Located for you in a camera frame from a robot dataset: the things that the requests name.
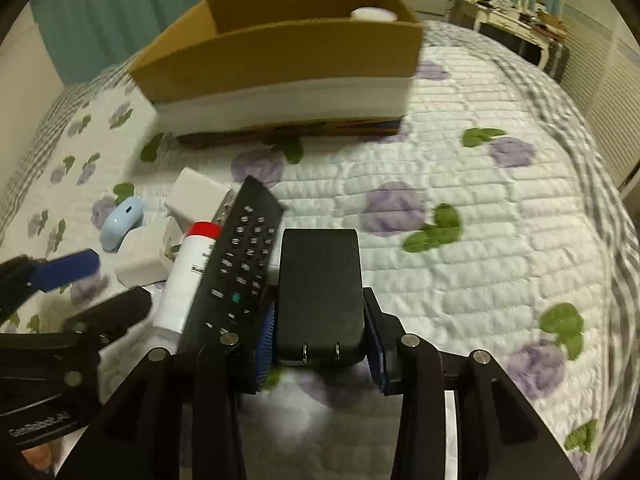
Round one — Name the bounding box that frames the brown cardboard box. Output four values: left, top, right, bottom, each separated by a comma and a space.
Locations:
129, 0, 423, 146

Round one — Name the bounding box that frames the black power adapter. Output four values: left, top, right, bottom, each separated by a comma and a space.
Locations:
274, 229, 364, 370

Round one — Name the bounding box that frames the white dressing table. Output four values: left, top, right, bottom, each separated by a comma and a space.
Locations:
451, 0, 570, 77

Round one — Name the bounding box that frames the white charger block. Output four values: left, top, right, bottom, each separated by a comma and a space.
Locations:
114, 217, 183, 287

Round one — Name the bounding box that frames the white cylindrical bottle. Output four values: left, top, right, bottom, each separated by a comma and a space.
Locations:
350, 6, 398, 23

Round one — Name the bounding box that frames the white bottle red cap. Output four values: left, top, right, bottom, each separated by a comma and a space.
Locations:
152, 221, 222, 354

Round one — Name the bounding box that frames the white plug adapter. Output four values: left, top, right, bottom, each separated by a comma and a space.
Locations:
165, 167, 234, 224

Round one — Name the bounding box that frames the black remote control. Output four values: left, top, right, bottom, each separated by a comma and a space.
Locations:
178, 177, 284, 353

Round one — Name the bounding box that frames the white floral quilt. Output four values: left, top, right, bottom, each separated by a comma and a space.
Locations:
0, 44, 626, 480

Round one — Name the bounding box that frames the light blue earbuds case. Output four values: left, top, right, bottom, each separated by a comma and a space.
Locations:
100, 196, 143, 252

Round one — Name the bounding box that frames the white louvered wardrobe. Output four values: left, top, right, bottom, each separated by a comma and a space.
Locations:
560, 0, 639, 195

